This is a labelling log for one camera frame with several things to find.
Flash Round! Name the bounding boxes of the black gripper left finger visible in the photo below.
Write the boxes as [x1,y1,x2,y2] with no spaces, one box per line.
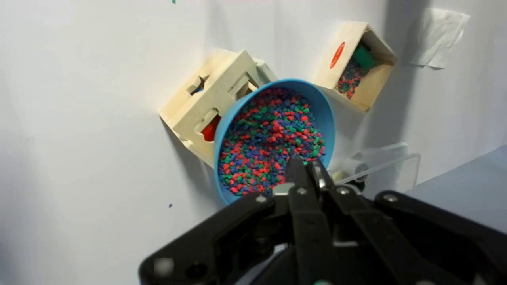
[285,158,339,285]

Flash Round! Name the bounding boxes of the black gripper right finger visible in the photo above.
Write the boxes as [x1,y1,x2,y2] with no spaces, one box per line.
[310,161,454,285]

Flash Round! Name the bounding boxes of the colourful beads in bowl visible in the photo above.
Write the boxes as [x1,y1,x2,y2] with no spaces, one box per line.
[217,89,326,196]

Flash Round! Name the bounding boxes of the blue plastic bowl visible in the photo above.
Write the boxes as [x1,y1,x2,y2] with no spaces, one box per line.
[212,79,335,204]

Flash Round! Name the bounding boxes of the small wooden crate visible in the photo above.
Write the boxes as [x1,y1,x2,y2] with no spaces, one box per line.
[313,22,397,112]

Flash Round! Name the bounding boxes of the clear plastic storage bin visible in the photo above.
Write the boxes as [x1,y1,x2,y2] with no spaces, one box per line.
[331,142,419,193]

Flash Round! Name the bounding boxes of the wooden shape sorter box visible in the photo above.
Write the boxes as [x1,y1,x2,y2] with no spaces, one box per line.
[158,49,275,166]

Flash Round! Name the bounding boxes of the crumpled clear plastic bag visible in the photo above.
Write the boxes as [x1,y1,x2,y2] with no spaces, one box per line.
[404,8,470,70]

